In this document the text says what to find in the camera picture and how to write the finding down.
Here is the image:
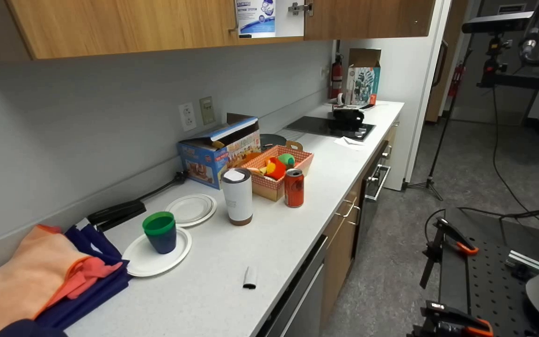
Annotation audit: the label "wooden cabinet door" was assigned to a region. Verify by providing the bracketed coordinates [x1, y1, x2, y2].
[305, 0, 436, 39]

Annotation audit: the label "black perforated robot base table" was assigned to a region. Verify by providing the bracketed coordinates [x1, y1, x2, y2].
[438, 208, 539, 337]

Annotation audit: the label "wooden lower cabinet drawers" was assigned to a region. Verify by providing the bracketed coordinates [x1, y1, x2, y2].
[322, 126, 395, 326]

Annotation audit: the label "white blue package in cabinet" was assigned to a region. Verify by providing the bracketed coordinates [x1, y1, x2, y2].
[234, 0, 276, 38]

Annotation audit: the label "orange box of toys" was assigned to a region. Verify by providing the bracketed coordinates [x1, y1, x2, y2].
[244, 146, 313, 200]

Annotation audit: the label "red soda can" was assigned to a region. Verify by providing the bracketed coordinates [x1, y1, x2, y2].
[285, 169, 305, 208]

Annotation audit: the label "white tumbler with brown base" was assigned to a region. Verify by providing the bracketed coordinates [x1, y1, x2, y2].
[221, 169, 253, 225]

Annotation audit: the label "blue cardboard box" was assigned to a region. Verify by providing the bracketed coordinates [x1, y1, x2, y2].
[178, 118, 261, 187]

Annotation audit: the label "black induction cooktop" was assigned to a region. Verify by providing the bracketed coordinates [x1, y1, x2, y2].
[289, 116, 373, 140]

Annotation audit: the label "black pot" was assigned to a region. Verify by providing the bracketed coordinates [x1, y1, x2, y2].
[334, 109, 365, 129]

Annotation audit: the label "small white plate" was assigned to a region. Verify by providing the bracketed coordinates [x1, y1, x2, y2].
[167, 195, 218, 228]

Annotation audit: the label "red fire extinguisher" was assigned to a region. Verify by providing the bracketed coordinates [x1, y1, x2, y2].
[328, 54, 343, 99]

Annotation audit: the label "green and blue cup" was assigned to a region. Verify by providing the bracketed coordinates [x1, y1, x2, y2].
[143, 212, 176, 255]

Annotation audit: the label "teal printed box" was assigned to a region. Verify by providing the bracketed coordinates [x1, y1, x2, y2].
[345, 49, 380, 107]

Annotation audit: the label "large white plate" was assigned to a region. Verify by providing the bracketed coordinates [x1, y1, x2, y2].
[124, 228, 193, 279]

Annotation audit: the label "black flat tool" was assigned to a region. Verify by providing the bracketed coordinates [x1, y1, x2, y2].
[88, 200, 146, 232]

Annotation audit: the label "orange black clamp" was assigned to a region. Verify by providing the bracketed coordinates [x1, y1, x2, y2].
[407, 302, 494, 337]
[420, 219, 480, 288]

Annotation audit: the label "navy blue cloth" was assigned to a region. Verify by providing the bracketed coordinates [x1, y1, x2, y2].
[0, 225, 128, 328]

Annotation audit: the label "orange black clamp front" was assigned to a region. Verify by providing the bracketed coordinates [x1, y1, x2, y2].
[407, 302, 494, 337]

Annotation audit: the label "orange cloth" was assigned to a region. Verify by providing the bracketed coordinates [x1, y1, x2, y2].
[0, 225, 122, 330]

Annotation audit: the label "wooden upper cabinets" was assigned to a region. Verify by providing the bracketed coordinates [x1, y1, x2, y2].
[0, 0, 304, 62]

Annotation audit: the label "white wall outlet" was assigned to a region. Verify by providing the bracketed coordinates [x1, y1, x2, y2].
[178, 103, 197, 131]

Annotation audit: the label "camera tripod stand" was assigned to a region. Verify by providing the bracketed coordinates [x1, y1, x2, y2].
[407, 9, 539, 202]

